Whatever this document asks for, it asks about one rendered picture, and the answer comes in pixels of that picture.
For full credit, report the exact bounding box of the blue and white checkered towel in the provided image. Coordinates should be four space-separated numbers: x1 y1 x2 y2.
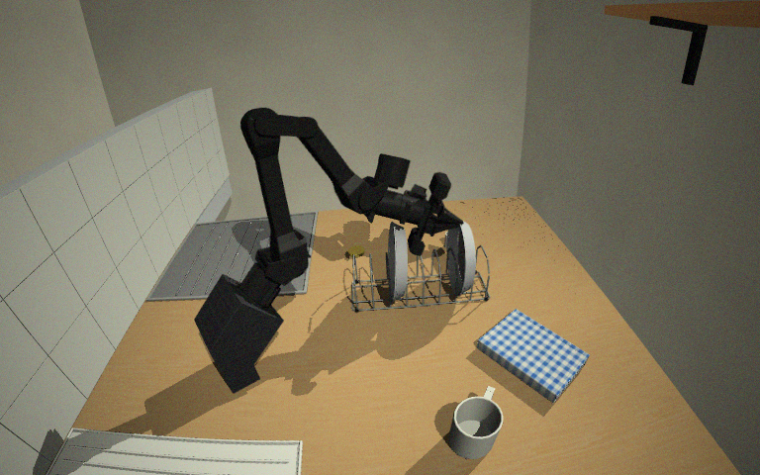
477 309 590 403

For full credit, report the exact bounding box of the dark grey tiled splashback wall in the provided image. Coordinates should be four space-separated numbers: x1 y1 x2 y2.
0 88 233 475

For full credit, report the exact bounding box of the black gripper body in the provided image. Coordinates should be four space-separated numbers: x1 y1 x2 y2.
395 172 451 256

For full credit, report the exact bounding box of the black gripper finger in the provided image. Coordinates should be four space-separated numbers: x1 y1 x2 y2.
430 214 460 237
437 200 464 225

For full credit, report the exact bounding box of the silver wire dish rack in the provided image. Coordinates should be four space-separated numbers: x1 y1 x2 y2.
352 247 490 313

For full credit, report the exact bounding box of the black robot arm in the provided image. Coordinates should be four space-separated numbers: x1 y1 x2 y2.
236 108 411 309

